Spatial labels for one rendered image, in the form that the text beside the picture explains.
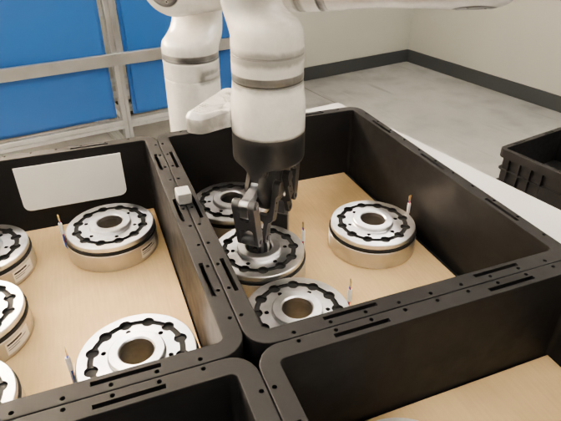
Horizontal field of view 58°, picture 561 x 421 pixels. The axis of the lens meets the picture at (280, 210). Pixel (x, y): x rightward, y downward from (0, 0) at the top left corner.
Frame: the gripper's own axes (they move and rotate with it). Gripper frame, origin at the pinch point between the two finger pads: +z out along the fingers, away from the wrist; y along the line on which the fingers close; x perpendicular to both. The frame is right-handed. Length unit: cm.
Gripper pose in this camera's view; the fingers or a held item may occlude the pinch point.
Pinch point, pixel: (270, 240)
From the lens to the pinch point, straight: 59.4
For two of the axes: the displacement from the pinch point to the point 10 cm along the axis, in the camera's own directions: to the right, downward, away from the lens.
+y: 3.7, -4.9, 7.9
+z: 0.0, 8.5, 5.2
